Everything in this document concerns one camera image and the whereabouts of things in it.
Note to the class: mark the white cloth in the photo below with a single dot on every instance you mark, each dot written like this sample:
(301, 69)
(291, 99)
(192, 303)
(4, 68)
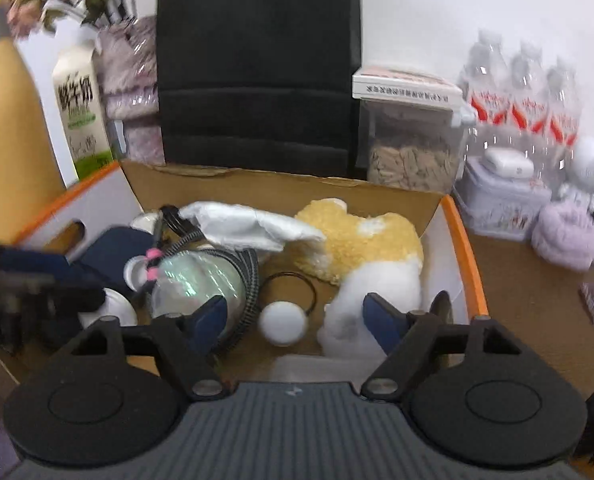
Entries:
(247, 225)

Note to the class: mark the white book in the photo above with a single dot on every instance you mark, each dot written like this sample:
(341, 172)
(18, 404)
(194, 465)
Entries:
(402, 85)

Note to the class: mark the yellow thermos jug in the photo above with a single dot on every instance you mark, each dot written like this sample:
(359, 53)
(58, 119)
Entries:
(7, 150)

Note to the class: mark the red cardboard box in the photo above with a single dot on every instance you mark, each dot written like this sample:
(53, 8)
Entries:
(287, 195)

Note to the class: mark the purple fluffy scrunchie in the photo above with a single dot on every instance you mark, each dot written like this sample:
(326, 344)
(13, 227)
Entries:
(564, 235)

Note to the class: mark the clear food container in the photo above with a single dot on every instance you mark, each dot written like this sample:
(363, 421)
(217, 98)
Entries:
(412, 155)

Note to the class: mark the lavender tin box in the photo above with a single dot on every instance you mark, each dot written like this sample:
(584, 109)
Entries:
(502, 205)

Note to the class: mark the black hair clip pink beads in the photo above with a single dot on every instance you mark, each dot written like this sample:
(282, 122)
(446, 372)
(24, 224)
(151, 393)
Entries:
(153, 260)

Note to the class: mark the white earbuds case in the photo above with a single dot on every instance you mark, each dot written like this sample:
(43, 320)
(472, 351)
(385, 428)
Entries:
(507, 162)

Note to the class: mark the yellow white plush toy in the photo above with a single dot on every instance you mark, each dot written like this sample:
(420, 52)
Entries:
(372, 250)

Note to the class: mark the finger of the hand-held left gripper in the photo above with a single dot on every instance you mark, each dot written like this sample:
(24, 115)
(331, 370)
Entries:
(112, 255)

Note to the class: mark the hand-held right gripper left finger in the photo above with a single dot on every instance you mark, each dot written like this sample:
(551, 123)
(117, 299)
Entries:
(212, 317)

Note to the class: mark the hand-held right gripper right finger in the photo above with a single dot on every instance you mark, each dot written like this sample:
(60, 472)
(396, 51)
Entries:
(382, 320)

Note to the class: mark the black paper bag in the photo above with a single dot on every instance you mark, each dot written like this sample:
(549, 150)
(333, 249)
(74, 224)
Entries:
(257, 60)

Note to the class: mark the small white dish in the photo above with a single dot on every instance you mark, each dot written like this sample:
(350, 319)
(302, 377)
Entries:
(136, 272)
(112, 307)

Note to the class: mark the milk carton green label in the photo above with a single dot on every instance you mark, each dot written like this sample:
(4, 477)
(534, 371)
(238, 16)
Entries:
(79, 115)

